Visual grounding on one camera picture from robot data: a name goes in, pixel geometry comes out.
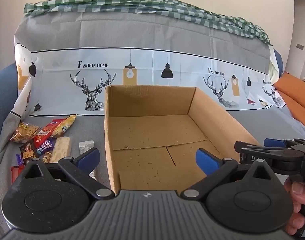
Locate silver wrapper snack packet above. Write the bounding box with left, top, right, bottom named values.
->
left=79, top=140, right=98, bottom=180

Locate grey deer print sofa cover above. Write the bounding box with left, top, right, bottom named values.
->
left=0, top=11, right=305, bottom=240

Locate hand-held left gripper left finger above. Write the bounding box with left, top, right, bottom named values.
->
left=16, top=147, right=115, bottom=201

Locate person's right hand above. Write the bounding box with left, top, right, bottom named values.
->
left=283, top=177, right=305, bottom=236

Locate large red snack packet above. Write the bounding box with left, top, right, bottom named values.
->
left=33, top=119, right=65, bottom=148

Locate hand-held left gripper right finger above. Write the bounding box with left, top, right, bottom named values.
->
left=181, top=148, right=280, bottom=201

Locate green checked cloth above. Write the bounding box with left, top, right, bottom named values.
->
left=24, top=0, right=273, bottom=46

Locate yellow noodle snack packet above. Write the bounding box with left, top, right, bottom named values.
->
left=52, top=114, right=76, bottom=138

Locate brown cardboard box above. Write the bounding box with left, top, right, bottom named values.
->
left=104, top=85, right=262, bottom=197

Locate dark brown snack packet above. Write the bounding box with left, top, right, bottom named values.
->
left=19, top=140, right=39, bottom=161

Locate yellow cracker bag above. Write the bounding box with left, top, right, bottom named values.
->
left=9, top=122, right=41, bottom=143

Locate orange cushion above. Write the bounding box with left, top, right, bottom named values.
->
left=280, top=95, right=305, bottom=130
left=274, top=72, right=305, bottom=110

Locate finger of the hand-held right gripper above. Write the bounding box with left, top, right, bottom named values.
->
left=234, top=141, right=304, bottom=165
left=264, top=138, right=305, bottom=148

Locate pale yellow cloth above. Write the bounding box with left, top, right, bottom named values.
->
left=268, top=54, right=278, bottom=83

